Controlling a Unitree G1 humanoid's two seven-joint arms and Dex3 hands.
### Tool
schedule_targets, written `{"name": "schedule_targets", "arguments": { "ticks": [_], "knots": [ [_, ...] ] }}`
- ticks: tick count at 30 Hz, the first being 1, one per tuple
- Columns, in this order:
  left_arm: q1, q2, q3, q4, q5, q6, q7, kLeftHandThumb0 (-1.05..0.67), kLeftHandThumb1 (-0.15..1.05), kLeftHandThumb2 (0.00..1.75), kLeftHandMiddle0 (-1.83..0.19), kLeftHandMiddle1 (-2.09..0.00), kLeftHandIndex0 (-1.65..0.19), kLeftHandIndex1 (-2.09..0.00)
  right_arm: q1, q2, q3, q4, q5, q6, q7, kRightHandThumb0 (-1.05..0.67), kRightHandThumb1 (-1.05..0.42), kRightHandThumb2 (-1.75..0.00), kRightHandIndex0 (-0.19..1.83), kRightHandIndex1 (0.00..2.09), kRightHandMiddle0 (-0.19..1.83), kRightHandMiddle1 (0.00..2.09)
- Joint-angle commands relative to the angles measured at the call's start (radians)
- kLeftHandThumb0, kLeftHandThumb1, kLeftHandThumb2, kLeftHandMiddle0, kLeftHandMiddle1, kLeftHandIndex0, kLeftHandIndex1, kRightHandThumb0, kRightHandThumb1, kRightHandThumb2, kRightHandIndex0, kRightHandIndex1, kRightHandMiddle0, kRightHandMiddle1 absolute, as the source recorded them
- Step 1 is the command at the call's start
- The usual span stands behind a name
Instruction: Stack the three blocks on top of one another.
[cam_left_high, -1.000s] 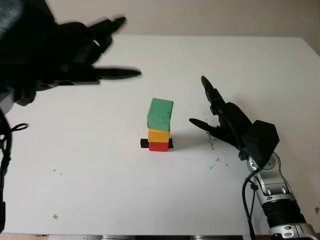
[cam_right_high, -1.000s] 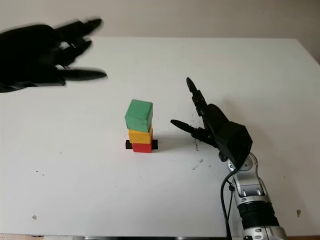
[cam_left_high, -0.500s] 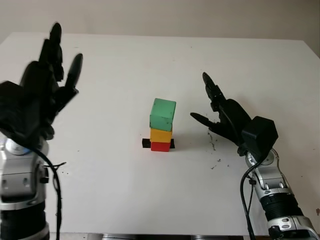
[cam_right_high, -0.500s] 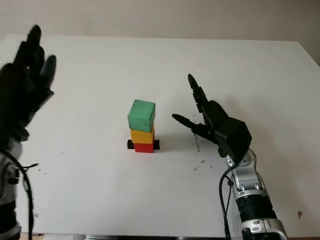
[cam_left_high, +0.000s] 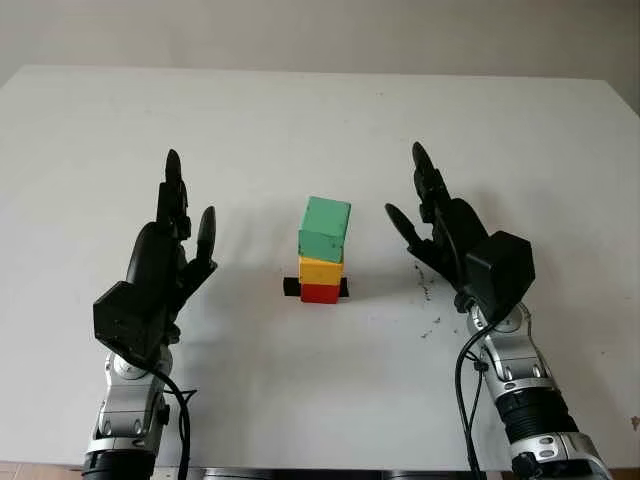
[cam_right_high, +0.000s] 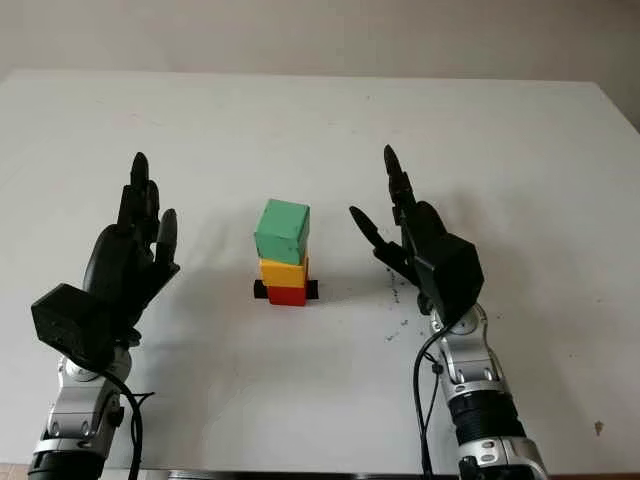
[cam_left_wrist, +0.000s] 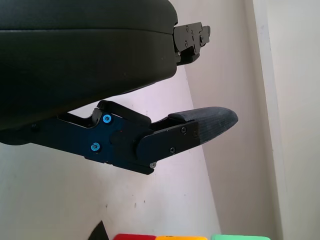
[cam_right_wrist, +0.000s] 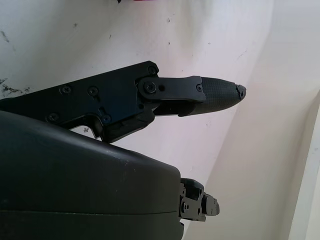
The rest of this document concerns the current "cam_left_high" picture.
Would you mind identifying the black tape strip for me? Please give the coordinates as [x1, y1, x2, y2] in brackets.
[282, 276, 350, 299]

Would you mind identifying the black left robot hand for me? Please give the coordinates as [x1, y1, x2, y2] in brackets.
[124, 148, 219, 347]

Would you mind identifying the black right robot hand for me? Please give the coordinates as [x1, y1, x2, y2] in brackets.
[384, 141, 494, 313]

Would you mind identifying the yellow wooden block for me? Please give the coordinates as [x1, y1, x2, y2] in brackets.
[298, 255, 344, 288]

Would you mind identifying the red wooden block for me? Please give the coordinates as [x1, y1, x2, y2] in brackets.
[300, 283, 340, 305]

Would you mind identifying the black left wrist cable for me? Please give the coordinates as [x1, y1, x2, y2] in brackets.
[127, 349, 199, 480]

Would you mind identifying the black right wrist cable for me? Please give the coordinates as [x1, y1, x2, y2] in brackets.
[453, 319, 501, 474]

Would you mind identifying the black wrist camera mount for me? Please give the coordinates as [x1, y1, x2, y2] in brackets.
[92, 281, 171, 364]
[464, 230, 536, 321]

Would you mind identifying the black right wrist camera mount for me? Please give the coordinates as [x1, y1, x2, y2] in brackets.
[464, 230, 536, 321]

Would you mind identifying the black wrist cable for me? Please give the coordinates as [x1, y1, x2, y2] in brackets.
[453, 319, 501, 474]
[127, 349, 199, 480]

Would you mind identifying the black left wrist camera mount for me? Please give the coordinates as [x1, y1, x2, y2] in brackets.
[92, 281, 171, 364]

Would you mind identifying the green wooden block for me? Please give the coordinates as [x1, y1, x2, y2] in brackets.
[297, 196, 352, 264]

